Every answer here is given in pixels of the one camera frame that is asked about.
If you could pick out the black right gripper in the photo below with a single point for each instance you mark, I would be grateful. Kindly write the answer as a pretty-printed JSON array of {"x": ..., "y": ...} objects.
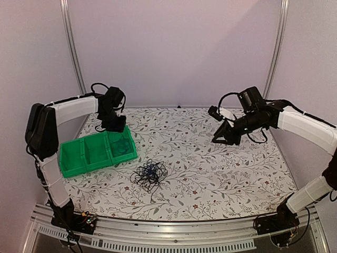
[{"x": 232, "y": 137}]

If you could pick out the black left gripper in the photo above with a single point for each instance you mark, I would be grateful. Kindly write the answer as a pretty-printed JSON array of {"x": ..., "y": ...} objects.
[{"x": 119, "y": 128}]

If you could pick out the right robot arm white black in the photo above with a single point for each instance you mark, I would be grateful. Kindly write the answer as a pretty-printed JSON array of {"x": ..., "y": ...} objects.
[{"x": 263, "y": 114}]

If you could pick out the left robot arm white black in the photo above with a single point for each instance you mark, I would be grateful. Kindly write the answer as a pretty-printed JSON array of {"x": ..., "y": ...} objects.
[{"x": 41, "y": 134}]

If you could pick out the green bin right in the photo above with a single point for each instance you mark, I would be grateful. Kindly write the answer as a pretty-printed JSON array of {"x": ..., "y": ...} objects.
[{"x": 122, "y": 146}]

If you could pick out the green bin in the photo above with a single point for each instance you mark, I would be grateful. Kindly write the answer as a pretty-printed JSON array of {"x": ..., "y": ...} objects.
[
  {"x": 122, "y": 146},
  {"x": 71, "y": 161},
  {"x": 95, "y": 152}
]

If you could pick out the green bin middle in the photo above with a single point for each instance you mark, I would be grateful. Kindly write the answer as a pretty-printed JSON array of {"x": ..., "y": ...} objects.
[{"x": 95, "y": 152}]

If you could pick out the floral table mat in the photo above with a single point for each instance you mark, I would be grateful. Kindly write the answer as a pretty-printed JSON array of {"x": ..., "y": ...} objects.
[{"x": 180, "y": 174}]

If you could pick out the green bin left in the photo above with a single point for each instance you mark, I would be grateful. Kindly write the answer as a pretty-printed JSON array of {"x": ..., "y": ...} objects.
[{"x": 71, "y": 161}]

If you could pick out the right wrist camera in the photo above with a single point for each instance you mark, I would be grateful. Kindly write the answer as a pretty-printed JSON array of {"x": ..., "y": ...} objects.
[{"x": 222, "y": 114}]

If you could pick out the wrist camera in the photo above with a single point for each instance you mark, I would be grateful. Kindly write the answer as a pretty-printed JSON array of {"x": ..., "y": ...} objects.
[
  {"x": 119, "y": 109},
  {"x": 222, "y": 114}
]

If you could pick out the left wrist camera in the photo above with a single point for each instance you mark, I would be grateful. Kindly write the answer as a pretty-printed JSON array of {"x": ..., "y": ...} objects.
[{"x": 119, "y": 109}]

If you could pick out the front aluminium rail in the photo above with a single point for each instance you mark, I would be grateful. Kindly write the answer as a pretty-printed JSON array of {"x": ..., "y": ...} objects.
[{"x": 121, "y": 235}]

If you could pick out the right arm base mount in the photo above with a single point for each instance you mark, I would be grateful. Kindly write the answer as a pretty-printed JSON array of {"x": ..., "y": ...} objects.
[{"x": 284, "y": 223}]

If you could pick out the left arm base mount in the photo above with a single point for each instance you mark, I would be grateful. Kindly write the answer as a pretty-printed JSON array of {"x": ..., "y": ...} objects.
[{"x": 65, "y": 217}]

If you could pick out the left aluminium corner post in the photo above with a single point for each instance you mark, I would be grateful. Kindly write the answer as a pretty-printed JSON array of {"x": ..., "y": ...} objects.
[{"x": 71, "y": 45}]

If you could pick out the aluminium corner post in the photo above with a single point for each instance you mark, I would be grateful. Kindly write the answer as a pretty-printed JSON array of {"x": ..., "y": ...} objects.
[
  {"x": 284, "y": 9},
  {"x": 71, "y": 45}
]

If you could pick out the right aluminium corner post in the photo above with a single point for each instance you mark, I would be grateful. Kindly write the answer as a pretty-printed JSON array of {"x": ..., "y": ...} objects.
[{"x": 284, "y": 9}]

